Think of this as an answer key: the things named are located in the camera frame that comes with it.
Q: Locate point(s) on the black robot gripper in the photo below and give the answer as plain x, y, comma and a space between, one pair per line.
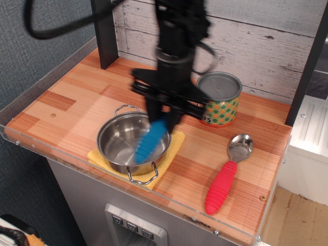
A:
170, 85

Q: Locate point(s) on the blue handled metal fork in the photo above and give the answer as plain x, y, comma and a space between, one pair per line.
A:
149, 141

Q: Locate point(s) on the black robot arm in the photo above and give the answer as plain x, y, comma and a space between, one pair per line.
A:
182, 27

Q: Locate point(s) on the stainless steel pot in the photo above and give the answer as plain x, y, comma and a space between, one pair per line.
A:
117, 141

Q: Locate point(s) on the green dotted tin can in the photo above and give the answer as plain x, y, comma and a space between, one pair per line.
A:
223, 90

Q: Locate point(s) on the yellow cloth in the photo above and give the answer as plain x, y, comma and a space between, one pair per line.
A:
95, 158

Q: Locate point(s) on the grey dispenser button panel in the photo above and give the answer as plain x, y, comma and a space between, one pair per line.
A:
129, 229

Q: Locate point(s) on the clear acrylic table guard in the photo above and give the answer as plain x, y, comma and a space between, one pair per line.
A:
42, 192

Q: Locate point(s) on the orange black object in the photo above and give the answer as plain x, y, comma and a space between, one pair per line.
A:
16, 232

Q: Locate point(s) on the red handled metal spoon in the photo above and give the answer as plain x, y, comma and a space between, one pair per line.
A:
239, 149

